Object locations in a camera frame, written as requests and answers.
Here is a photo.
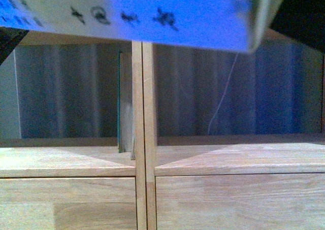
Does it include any green upright book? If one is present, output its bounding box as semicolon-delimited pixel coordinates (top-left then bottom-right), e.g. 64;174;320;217
117;50;122;153

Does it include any upper right wooden drawer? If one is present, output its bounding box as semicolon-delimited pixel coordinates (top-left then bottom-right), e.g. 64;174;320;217
156;174;324;229

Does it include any wooden shelf unit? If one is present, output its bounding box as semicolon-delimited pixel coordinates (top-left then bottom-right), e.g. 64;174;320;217
1;33;147;229
142;42;324;229

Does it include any white hanging cable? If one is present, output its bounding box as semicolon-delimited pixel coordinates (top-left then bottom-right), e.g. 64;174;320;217
207;52;239;136

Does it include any left wooden shelf unit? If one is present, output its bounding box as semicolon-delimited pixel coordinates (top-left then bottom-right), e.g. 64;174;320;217
1;33;147;229

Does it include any white blue book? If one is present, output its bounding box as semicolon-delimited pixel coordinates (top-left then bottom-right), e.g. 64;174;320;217
1;0;283;53

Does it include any right wooden shelf unit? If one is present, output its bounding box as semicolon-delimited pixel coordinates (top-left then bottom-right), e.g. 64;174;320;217
142;42;324;229

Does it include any wooden drawer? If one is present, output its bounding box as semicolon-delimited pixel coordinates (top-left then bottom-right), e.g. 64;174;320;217
1;177;137;229
156;174;324;229

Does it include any upper left wooden drawer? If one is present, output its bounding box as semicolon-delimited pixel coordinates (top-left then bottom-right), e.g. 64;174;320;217
1;177;137;229

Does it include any grey curtain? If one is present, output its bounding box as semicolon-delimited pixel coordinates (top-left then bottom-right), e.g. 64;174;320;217
14;40;323;139

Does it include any thin grey upright book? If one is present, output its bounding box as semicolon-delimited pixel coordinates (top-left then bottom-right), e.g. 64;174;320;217
120;53;136;160

